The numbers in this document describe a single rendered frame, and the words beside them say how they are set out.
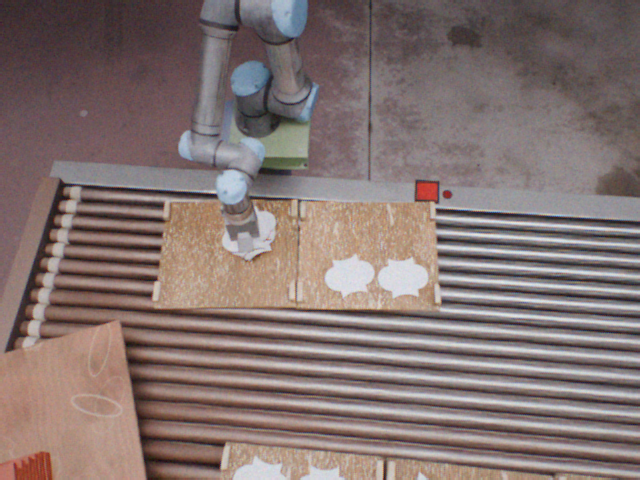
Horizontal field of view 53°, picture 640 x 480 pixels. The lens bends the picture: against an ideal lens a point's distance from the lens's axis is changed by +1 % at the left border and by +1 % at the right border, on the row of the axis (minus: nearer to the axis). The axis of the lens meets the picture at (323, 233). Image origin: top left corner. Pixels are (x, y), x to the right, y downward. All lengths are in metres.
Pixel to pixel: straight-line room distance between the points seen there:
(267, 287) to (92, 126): 1.89
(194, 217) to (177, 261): 0.15
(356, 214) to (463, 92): 1.64
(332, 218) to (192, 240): 0.43
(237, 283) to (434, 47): 2.14
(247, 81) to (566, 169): 1.85
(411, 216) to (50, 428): 1.14
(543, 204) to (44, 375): 1.50
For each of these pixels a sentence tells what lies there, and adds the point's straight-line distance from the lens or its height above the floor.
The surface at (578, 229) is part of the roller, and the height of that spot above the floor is 0.91.
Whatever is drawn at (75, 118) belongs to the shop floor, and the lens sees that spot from 3.58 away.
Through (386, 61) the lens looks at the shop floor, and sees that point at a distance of 3.54.
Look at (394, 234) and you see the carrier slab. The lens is 1.92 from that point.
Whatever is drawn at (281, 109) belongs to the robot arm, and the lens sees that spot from 1.94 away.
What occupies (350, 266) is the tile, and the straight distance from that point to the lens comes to 1.86.
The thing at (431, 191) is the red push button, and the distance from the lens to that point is 2.01.
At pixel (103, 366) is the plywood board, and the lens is 1.78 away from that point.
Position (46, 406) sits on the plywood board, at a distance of 1.80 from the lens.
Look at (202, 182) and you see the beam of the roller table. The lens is 2.07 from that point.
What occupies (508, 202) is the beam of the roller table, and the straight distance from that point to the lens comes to 2.05.
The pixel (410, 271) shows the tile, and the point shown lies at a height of 0.94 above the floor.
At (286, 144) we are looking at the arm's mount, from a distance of 2.07.
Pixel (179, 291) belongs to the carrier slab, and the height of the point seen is 0.94.
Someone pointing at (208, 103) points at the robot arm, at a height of 1.36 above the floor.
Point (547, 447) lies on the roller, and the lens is 1.83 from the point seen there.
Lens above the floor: 2.65
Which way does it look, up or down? 64 degrees down
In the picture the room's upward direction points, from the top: 4 degrees counter-clockwise
